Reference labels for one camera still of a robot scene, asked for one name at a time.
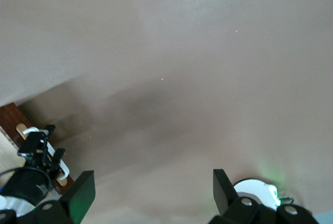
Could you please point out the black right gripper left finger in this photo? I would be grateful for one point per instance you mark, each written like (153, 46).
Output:
(78, 195)

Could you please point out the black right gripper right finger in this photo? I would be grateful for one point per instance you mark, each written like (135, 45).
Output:
(223, 195)

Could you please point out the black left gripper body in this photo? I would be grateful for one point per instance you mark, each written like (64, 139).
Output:
(26, 185)

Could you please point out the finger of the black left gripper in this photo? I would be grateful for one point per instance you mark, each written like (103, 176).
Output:
(56, 164)
(33, 143)

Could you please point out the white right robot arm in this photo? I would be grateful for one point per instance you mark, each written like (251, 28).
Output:
(249, 187)

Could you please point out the brown table cloth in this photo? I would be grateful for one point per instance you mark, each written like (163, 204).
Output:
(182, 39)

